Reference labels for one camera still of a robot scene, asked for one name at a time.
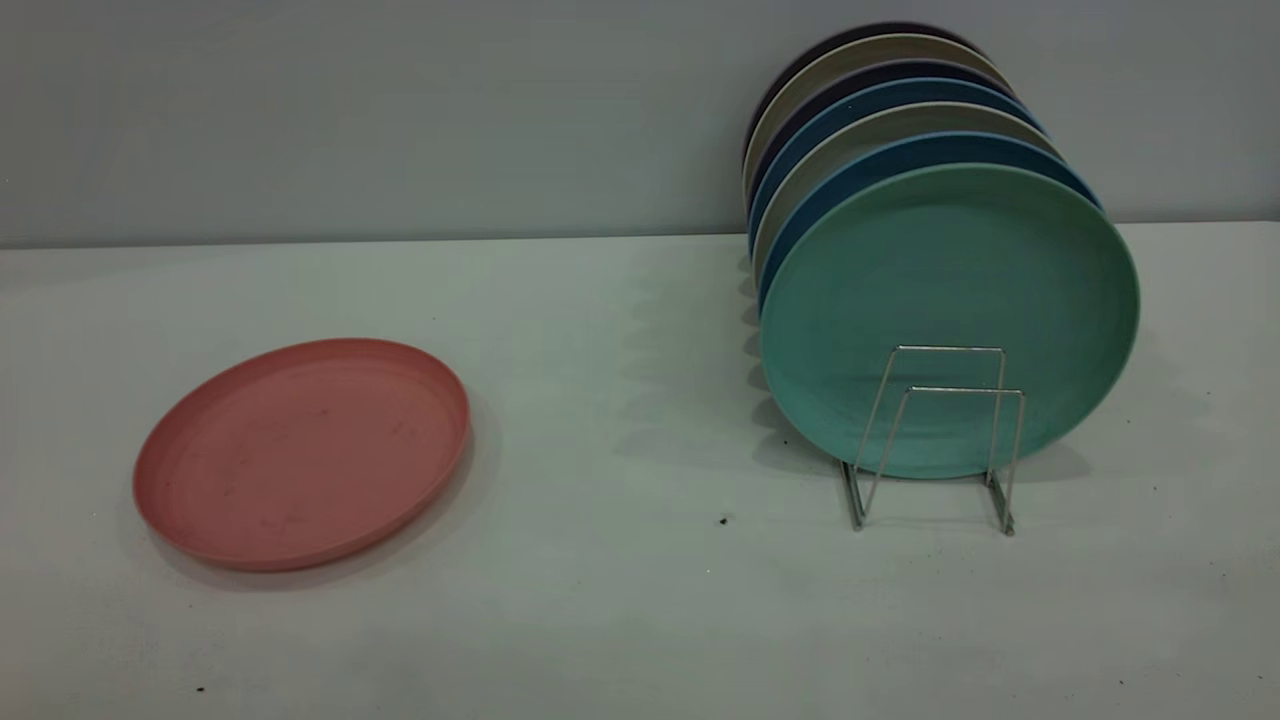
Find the pink round plate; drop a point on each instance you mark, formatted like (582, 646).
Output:
(300, 455)

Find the teal green round plate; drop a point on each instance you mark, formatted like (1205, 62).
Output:
(950, 280)

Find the blue round plate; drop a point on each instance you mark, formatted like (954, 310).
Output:
(910, 90)
(940, 147)

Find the grey beige round plate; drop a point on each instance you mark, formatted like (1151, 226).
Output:
(920, 116)
(890, 46)

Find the dark purple round plate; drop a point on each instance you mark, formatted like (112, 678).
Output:
(870, 29)
(900, 68)

